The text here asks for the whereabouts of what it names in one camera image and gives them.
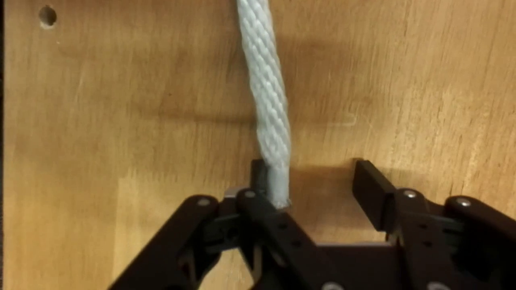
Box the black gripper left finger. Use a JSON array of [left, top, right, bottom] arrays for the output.
[[110, 158, 324, 290]]

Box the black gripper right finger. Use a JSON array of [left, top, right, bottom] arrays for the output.
[[352, 158, 516, 290]]

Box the white braided rope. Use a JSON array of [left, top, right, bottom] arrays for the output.
[[234, 0, 295, 210]]

